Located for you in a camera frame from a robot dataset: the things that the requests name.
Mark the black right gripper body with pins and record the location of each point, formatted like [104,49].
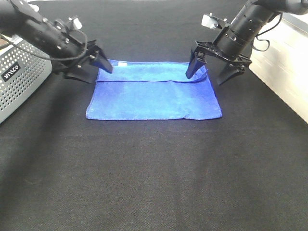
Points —
[209,49]

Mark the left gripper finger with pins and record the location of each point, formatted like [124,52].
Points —
[80,74]
[98,59]

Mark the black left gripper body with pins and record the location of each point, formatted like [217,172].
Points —
[76,57]

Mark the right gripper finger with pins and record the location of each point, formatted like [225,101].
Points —
[229,71]
[197,60]

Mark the blue microfiber towel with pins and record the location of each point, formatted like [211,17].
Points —
[152,91]

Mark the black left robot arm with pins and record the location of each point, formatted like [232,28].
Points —
[17,17]

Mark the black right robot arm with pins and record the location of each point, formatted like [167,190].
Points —
[234,37]

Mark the white plastic storage box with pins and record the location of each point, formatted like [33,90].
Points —
[280,60]

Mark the grey perforated laundry basket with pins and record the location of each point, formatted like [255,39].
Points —
[21,73]

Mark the black table cloth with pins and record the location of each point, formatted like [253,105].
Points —
[247,171]

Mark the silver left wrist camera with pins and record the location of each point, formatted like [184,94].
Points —
[74,23]

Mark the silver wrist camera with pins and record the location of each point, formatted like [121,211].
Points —
[212,22]
[74,23]

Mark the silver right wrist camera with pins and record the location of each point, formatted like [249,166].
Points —
[212,22]

